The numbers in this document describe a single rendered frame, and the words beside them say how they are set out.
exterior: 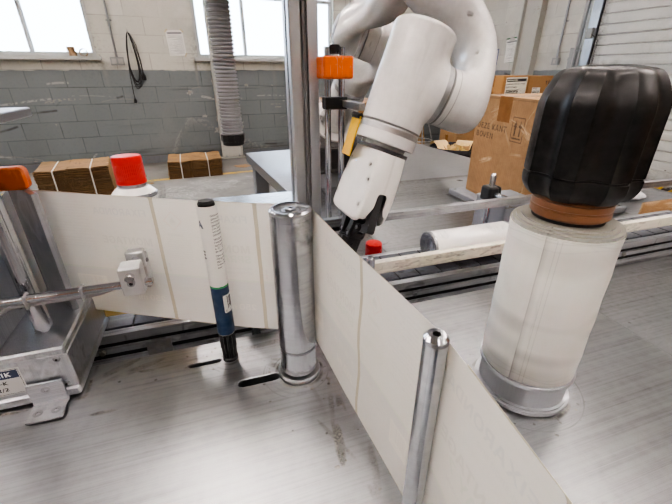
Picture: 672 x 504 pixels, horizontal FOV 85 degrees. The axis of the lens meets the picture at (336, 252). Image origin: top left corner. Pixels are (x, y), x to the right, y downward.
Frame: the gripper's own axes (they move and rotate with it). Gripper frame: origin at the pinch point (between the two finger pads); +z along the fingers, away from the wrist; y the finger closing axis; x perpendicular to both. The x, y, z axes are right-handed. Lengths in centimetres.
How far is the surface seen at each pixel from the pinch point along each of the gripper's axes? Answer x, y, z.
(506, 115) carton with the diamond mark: 46, -31, -34
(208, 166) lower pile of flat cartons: 8, -439, 69
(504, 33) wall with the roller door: 360, -458, -232
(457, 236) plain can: 18.8, 0.6, -6.3
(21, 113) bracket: -38.6, 5.5, -7.3
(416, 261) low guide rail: 10.9, 3.3, -1.2
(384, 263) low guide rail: 5.5, 3.2, 0.2
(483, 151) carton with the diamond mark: 50, -38, -25
